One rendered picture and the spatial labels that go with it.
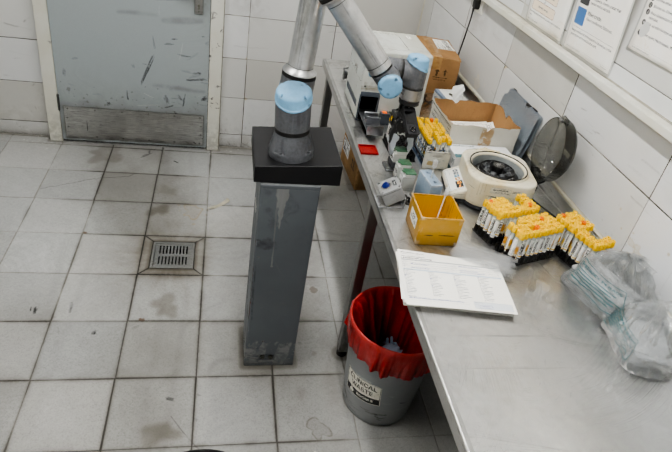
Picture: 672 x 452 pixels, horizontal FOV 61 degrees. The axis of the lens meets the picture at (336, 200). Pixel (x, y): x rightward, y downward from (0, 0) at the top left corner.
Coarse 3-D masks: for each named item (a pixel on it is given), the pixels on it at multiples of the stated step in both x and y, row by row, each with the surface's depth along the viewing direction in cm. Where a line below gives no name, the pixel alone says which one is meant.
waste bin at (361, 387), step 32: (384, 288) 218; (352, 320) 200; (384, 320) 224; (352, 352) 207; (384, 352) 191; (416, 352) 218; (352, 384) 212; (384, 384) 202; (416, 384) 207; (384, 416) 214
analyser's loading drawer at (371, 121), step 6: (360, 108) 238; (360, 114) 233; (366, 114) 229; (372, 114) 229; (366, 120) 225; (372, 120) 226; (378, 120) 226; (366, 126) 224; (372, 126) 221; (378, 126) 221; (366, 132) 222; (372, 132) 222; (378, 132) 223
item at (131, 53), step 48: (48, 0) 310; (96, 0) 314; (144, 0) 317; (192, 0) 321; (48, 48) 324; (96, 48) 328; (144, 48) 332; (192, 48) 336; (48, 96) 339; (96, 96) 343; (144, 96) 348; (192, 96) 352; (144, 144) 367; (192, 144) 370
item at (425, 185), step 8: (424, 176) 185; (432, 176) 186; (416, 184) 191; (424, 184) 185; (432, 184) 181; (440, 184) 182; (416, 192) 191; (424, 192) 185; (432, 192) 182; (440, 192) 183
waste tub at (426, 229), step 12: (420, 204) 177; (432, 204) 178; (444, 204) 178; (456, 204) 173; (408, 216) 177; (420, 216) 165; (432, 216) 180; (444, 216) 181; (456, 216) 172; (420, 228) 166; (432, 228) 167; (444, 228) 167; (456, 228) 168; (420, 240) 169; (432, 240) 169; (444, 240) 170; (456, 240) 170
